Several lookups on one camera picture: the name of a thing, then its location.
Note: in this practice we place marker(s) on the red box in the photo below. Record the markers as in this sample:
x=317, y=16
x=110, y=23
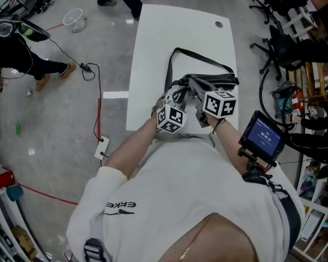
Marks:
x=0, y=179

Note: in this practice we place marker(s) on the white rectangular table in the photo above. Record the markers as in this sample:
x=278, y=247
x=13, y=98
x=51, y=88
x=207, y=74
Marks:
x=180, y=26

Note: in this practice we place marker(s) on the black power adapter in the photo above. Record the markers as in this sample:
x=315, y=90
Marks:
x=86, y=66

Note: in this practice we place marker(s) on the white rack shelf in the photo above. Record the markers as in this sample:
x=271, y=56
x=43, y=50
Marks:
x=8, y=228

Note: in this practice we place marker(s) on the person's white t-shirt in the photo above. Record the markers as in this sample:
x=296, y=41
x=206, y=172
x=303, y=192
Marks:
x=180, y=190

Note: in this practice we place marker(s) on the cardboard box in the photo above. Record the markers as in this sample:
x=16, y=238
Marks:
x=24, y=241

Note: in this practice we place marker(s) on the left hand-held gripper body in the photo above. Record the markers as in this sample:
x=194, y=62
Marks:
x=172, y=117

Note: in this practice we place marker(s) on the black chest-mounted screen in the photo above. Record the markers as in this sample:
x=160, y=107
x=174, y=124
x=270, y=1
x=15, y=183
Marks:
x=263, y=136

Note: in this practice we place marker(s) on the wooden ladder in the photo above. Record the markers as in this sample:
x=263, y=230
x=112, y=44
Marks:
x=317, y=78

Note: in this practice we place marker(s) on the black office chair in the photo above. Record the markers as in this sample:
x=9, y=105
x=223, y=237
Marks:
x=284, y=48
x=278, y=1

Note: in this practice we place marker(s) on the person's left forearm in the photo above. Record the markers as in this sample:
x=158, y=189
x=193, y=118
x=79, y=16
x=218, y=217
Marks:
x=131, y=151

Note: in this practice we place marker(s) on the white power strip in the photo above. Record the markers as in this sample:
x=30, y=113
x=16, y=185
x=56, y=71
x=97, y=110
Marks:
x=102, y=147

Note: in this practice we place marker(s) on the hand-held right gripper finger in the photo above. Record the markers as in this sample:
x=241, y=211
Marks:
x=206, y=85
x=196, y=86

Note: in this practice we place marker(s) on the green packet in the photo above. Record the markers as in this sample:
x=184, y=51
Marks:
x=17, y=129

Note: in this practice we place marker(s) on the teal cup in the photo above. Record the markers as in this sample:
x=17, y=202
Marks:
x=15, y=193

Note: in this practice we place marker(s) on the clear plastic bowl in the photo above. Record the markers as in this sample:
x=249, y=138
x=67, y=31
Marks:
x=73, y=19

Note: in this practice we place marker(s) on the person's right forearm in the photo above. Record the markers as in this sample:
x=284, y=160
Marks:
x=231, y=146

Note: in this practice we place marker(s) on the teal and red vacuum cleaner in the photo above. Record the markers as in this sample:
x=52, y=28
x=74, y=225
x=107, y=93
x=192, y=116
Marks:
x=287, y=100

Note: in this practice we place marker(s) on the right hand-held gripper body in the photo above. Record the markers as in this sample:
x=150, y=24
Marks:
x=220, y=104

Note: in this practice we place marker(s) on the white storage shelf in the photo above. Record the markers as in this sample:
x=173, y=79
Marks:
x=319, y=214

